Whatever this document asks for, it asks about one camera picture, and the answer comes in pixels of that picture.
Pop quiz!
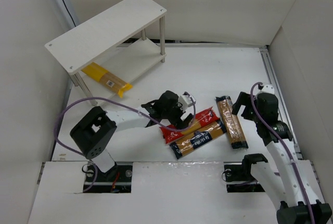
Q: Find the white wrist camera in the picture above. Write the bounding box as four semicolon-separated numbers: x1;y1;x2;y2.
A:
178;92;196;112
256;83;275;96

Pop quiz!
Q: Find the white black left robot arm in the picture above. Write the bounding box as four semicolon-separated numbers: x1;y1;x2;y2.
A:
70;91;196;181

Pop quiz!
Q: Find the yellow spaghetti bag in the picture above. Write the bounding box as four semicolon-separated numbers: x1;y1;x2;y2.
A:
81;63;133;98

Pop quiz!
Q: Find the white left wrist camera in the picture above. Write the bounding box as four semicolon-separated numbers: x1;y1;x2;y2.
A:
178;92;196;112

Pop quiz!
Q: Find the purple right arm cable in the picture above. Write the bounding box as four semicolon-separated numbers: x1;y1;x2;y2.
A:
250;82;317;224

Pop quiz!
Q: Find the navy label spaghetti bag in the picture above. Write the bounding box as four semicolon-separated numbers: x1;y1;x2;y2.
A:
169;120;227;160

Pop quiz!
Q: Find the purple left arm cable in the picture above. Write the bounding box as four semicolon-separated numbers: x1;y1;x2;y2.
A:
56;93;196;193

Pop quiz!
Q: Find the clear navy-end spaghetti bag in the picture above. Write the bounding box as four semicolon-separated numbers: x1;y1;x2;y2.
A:
215;96;248;149

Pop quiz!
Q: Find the white two-tier shelf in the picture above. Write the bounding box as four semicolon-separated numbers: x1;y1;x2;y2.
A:
45;0;167;102

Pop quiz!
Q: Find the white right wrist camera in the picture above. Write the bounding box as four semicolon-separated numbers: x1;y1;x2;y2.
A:
256;83;275;96

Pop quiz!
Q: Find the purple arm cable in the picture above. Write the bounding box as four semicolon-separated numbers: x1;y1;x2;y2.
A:
56;93;196;193
250;82;317;224

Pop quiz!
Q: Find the red spaghetti bag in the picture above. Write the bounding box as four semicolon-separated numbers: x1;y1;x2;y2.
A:
160;107;219;144

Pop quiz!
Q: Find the aluminium frame rail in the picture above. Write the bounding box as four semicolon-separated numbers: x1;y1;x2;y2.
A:
259;46;303;160

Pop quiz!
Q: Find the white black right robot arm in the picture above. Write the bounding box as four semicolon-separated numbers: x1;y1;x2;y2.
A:
232;92;332;223

